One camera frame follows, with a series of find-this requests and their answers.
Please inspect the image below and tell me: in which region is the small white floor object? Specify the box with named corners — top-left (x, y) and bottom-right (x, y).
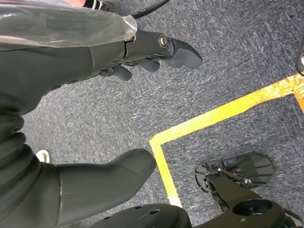
top-left (35, 149), bottom-right (51, 164)

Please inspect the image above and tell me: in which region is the black cable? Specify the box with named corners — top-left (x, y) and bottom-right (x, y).
top-left (130, 0), bottom-right (170, 20)

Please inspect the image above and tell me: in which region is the yellow floor tape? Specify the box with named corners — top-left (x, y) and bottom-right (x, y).
top-left (149, 73), bottom-right (304, 209)

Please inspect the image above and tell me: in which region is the black robot foot plate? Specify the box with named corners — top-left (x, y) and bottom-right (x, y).
top-left (195, 152), bottom-right (275, 193)

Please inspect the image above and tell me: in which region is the black robot leg shell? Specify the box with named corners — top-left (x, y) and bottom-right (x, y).
top-left (90, 203), bottom-right (193, 228)

